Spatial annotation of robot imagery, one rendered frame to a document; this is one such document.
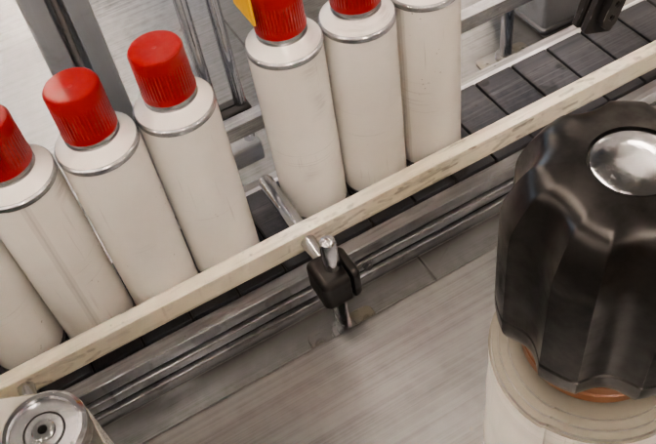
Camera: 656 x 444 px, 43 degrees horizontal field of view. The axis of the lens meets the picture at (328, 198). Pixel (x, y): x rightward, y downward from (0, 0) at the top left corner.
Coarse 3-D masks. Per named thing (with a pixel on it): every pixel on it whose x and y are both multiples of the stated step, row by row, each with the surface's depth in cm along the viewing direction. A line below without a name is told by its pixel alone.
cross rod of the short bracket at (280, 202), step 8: (264, 176) 64; (264, 184) 64; (272, 184) 63; (272, 192) 63; (280, 192) 63; (272, 200) 63; (280, 200) 62; (288, 200) 62; (280, 208) 62; (288, 208) 62; (280, 216) 62; (288, 216) 61; (296, 216) 61; (288, 224) 61; (304, 240) 60; (312, 240) 59; (304, 248) 60; (312, 248) 59; (312, 256) 59
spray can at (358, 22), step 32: (352, 0) 52; (384, 0) 54; (352, 32) 53; (384, 32) 53; (352, 64) 55; (384, 64) 55; (352, 96) 57; (384, 96) 57; (352, 128) 60; (384, 128) 60; (352, 160) 62; (384, 160) 62
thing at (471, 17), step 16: (496, 0) 66; (512, 0) 67; (528, 0) 68; (464, 16) 65; (480, 16) 66; (496, 16) 67; (464, 32) 66; (256, 112) 61; (240, 128) 61; (256, 128) 62
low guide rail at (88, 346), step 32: (608, 64) 67; (640, 64) 67; (576, 96) 65; (512, 128) 64; (448, 160) 62; (384, 192) 61; (416, 192) 63; (320, 224) 60; (352, 224) 62; (256, 256) 59; (288, 256) 60; (192, 288) 57; (224, 288) 59; (128, 320) 56; (160, 320) 58; (64, 352) 55; (96, 352) 56; (0, 384) 54
